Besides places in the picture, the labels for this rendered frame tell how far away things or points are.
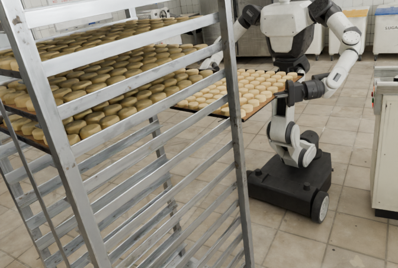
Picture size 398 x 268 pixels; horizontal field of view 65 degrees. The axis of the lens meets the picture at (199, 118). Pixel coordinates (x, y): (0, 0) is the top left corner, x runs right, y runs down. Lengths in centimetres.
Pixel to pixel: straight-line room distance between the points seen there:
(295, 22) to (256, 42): 387
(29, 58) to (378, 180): 196
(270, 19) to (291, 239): 132
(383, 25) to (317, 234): 393
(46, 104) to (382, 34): 524
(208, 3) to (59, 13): 535
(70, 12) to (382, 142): 176
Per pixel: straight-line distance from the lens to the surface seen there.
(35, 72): 62
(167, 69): 85
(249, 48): 576
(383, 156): 209
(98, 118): 85
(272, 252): 207
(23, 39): 62
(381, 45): 560
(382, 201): 227
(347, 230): 225
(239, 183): 125
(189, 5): 725
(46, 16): 67
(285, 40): 189
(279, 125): 201
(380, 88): 193
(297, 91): 147
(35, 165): 117
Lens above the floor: 152
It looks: 24 degrees down
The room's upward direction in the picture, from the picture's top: 9 degrees counter-clockwise
